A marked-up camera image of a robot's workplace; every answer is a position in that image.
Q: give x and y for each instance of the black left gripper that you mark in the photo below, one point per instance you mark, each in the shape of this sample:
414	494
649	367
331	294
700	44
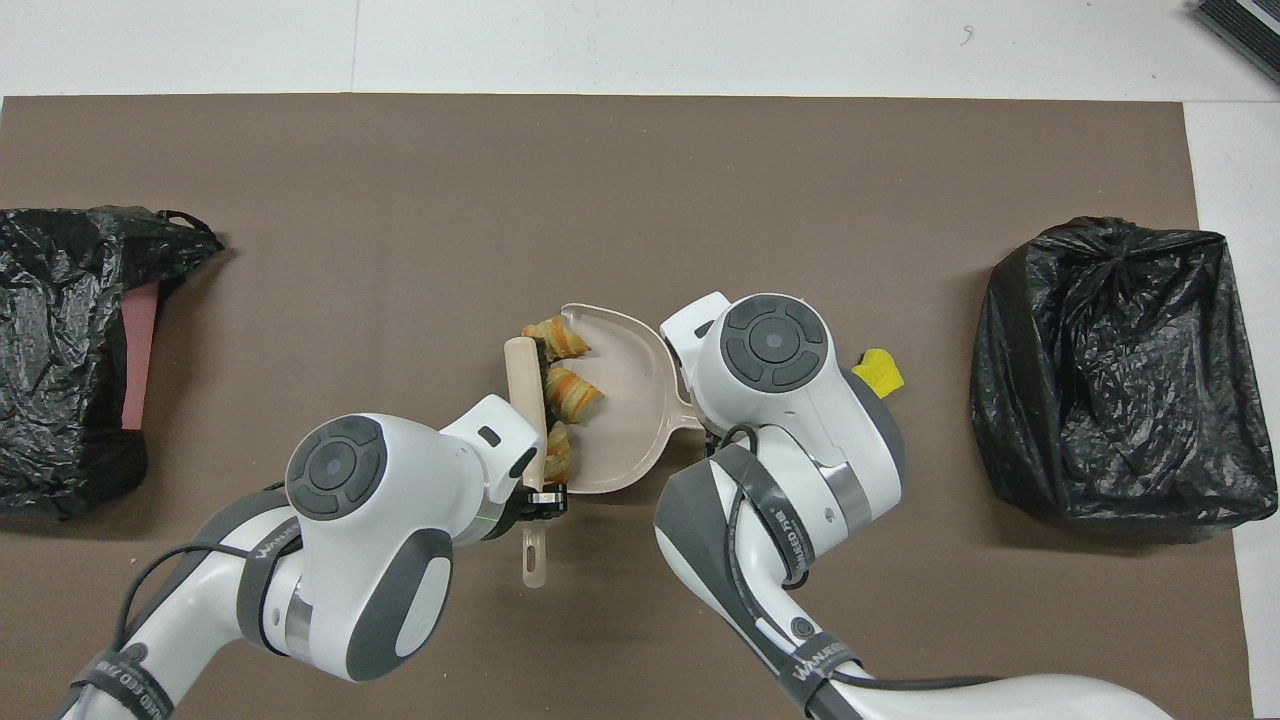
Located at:
512	510

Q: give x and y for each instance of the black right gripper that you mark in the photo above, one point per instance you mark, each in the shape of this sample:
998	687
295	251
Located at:
712	442

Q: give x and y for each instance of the croissant piece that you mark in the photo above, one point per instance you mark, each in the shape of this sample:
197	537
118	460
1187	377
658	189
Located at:
557	338
573	392
557	452

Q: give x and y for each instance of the beige plastic dustpan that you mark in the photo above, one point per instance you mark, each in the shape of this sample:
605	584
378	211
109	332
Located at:
630	400

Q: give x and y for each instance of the beige hand brush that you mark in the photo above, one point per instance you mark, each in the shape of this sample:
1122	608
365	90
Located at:
525	400

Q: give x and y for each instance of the yellow sponge piece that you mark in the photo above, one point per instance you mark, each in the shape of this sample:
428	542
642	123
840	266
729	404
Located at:
880	372

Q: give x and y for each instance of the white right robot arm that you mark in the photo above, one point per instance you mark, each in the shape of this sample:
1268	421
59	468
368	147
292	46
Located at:
800	420

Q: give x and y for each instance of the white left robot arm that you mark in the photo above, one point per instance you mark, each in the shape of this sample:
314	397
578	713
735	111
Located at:
360	540

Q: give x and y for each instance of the black bag lined bin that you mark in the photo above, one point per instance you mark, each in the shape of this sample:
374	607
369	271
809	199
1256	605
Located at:
1110	380

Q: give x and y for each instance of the pink bin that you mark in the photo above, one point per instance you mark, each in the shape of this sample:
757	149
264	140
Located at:
140	350

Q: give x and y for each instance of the black bag over pink bin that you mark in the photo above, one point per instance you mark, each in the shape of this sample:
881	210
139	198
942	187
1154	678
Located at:
60	330

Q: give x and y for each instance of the brown table mat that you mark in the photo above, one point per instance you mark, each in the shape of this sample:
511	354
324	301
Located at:
600	200

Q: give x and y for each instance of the black ribbed panel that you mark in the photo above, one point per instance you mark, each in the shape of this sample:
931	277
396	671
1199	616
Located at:
1245	30

